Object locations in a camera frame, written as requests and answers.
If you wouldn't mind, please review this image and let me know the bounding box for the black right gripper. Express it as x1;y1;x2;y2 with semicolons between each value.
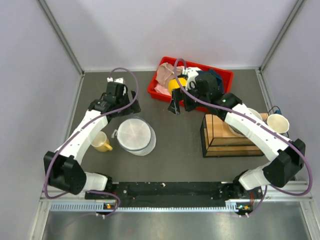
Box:
167;82;210;116

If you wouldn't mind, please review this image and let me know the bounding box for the white mesh laundry bag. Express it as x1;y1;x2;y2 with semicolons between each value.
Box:
111;117;157;157

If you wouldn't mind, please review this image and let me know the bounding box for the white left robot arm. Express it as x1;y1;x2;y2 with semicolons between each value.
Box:
43;77;141;199

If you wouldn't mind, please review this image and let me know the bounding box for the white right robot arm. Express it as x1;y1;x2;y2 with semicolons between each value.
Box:
168;71;307;198

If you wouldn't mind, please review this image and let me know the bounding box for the pink garment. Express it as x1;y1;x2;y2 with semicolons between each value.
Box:
154;83;171;96

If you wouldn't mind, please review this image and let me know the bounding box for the beige garment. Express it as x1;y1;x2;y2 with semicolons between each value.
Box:
155;62;174;87

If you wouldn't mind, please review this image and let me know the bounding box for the navy blue garment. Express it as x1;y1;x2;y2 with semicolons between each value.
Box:
197;68;225;93

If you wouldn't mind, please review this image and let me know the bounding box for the yellow mug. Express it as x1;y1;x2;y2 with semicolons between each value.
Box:
91;131;113;153

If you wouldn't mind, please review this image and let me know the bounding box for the red plastic bin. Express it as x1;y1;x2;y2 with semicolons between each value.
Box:
147;56;234;113

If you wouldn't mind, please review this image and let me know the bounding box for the cream bowl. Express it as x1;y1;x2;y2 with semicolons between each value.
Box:
228;108;263;137

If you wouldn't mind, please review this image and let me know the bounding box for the blue cup cream inside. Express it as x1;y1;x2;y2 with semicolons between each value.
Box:
265;105;290;135

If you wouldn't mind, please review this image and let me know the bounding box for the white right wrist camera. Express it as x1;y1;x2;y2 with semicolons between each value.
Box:
182;67;201;91

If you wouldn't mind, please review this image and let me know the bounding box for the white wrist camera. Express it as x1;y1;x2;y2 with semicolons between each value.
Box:
106;77;125;84
182;67;201;91

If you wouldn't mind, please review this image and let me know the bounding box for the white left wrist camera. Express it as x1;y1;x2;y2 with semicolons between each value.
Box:
106;77;125;84

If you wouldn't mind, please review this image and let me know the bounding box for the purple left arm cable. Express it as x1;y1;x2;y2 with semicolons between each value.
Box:
42;66;140;217

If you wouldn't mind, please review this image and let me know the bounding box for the black wire wooden shelf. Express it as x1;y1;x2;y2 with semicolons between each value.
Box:
200;114;264;158

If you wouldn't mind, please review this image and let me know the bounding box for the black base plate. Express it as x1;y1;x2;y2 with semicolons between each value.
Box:
84;181;265;208

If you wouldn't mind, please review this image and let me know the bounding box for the grey slotted cable duct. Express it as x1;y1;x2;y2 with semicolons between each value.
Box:
50;202;239;213

